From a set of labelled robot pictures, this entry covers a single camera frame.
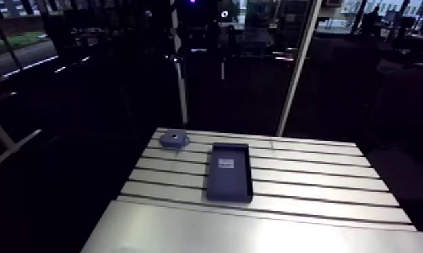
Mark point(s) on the dark blue-grey tray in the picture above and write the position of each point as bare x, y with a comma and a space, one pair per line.
229, 180

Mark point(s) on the pale metal post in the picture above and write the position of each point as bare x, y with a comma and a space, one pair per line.
296, 70

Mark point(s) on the person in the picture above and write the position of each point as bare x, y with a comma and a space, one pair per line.
369, 17

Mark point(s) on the dark blue-grey housing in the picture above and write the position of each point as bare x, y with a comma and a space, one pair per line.
169, 142

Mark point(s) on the white metal frame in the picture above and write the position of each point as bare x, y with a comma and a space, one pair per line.
1, 141

